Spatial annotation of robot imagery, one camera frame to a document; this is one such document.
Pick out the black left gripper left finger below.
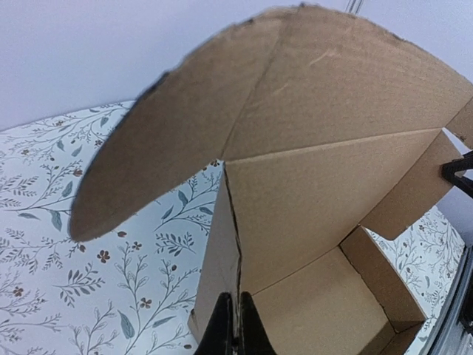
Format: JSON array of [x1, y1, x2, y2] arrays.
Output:
[[195, 292, 234, 355]]

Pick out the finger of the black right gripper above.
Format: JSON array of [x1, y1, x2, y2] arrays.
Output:
[[440, 151, 473, 196]]

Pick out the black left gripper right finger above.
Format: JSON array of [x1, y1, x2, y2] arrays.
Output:
[[238, 291, 276, 355]]

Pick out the brown cardboard box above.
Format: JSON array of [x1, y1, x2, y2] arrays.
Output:
[[69, 4, 472, 354]]

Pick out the floral patterned table mat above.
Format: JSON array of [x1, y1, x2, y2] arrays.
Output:
[[1, 102, 465, 354]]

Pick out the aluminium front rail frame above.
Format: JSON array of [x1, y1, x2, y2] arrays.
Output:
[[420, 246, 472, 355]]

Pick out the right aluminium corner post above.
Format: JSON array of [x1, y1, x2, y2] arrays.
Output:
[[345, 0, 364, 15]]

